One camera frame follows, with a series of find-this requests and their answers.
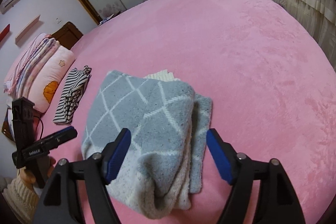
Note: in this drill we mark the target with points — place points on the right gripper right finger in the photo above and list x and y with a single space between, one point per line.
277 201

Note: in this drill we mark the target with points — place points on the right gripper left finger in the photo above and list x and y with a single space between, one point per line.
60 202

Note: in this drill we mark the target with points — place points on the grey beige diamond sweater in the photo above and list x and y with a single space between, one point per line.
168 121

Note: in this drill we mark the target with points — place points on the cream knit sleeve forearm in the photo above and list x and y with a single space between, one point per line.
21 199

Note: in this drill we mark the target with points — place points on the stack of folded blankets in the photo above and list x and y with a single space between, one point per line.
32 55

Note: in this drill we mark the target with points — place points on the black white striped garment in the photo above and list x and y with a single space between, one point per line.
73 90

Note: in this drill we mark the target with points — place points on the dark wooden headboard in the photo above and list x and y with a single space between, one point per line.
68 35

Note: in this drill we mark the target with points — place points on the wall shelf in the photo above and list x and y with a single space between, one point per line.
27 28

